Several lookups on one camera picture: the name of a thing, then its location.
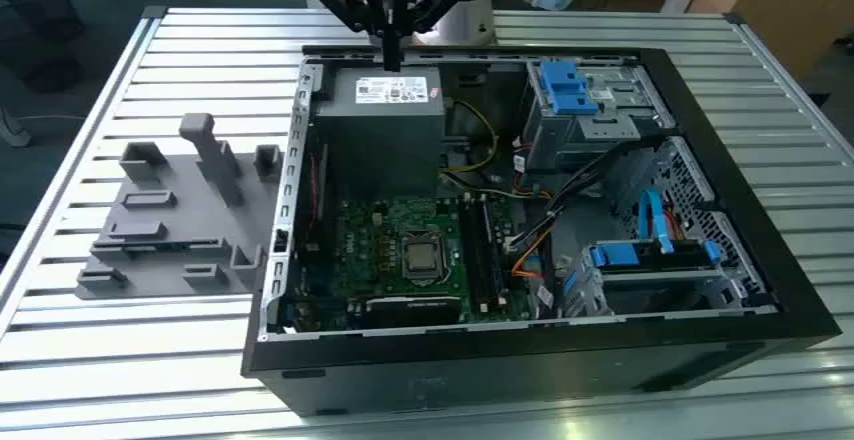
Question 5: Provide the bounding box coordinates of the orange wire bundle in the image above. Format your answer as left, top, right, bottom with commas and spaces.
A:
509, 242, 559, 281

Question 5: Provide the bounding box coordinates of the wooden cabinet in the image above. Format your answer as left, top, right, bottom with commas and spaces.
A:
729, 0, 854, 96

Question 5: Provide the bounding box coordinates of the hard disk in blue carrier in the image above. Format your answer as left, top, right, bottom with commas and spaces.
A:
585, 239, 725, 274

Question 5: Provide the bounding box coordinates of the blue board connector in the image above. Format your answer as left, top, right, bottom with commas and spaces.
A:
302, 268, 333, 297

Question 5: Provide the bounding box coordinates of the black cable bundle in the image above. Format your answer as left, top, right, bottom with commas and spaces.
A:
505, 137, 668, 252

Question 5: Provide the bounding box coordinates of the white desk foot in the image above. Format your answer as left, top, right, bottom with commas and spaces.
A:
0, 104, 33, 150

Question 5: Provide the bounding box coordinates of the RAM stick with black chips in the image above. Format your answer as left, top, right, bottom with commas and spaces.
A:
480, 199, 505, 294
122, 242, 221, 252

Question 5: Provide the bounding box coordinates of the grey power supply unit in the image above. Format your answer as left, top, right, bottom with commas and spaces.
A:
310, 64, 446, 199

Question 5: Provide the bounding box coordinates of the green motherboard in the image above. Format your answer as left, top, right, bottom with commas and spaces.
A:
292, 193, 535, 330

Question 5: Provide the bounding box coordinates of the black graphics card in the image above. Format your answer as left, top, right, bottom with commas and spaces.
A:
345, 293, 462, 330

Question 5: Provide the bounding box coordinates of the black PC case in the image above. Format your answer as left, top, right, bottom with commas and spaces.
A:
238, 43, 843, 417

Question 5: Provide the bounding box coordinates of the black mesh waste bin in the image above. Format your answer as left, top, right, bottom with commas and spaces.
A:
0, 0, 86, 94

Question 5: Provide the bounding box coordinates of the metal CPU socket cover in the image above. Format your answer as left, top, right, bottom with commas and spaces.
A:
397, 228, 449, 287

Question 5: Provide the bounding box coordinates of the blue plastic drive bracket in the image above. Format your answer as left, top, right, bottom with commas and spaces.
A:
540, 59, 599, 117

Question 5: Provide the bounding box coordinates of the grey metal drive cage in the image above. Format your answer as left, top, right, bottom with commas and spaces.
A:
521, 58, 676, 174

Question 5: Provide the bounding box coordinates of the blue flat data wire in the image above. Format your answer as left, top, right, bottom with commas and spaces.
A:
637, 189, 676, 254

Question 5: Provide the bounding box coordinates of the black RAM slot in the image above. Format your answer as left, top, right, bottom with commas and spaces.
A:
461, 195, 488, 312

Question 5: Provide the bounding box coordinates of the grey parts rack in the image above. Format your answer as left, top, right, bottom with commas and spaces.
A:
73, 112, 282, 302

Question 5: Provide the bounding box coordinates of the silver CPU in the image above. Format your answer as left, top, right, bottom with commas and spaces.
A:
402, 242, 441, 273

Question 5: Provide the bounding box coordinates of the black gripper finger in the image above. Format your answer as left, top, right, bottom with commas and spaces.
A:
392, 0, 469, 72
298, 0, 396, 72

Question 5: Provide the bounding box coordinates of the yellow power wire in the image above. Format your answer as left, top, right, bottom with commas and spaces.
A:
438, 99, 500, 176

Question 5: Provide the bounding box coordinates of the grey metal disk bay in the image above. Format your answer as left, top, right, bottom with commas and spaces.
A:
556, 237, 779, 319

